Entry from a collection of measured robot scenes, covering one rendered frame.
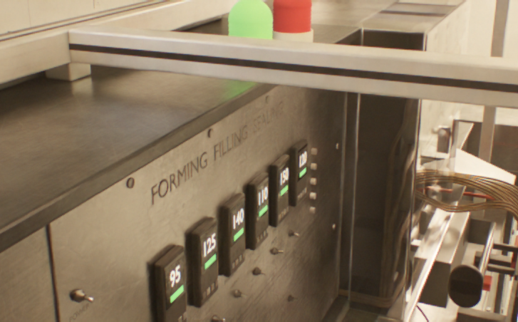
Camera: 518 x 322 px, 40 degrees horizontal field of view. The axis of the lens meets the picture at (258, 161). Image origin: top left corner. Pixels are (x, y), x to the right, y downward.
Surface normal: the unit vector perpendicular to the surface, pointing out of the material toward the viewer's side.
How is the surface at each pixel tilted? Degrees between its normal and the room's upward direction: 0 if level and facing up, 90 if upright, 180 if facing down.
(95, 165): 0
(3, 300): 90
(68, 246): 90
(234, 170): 90
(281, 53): 90
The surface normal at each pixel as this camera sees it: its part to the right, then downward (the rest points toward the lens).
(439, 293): -0.40, 0.32
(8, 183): 0.00, -0.94
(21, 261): 0.92, 0.14
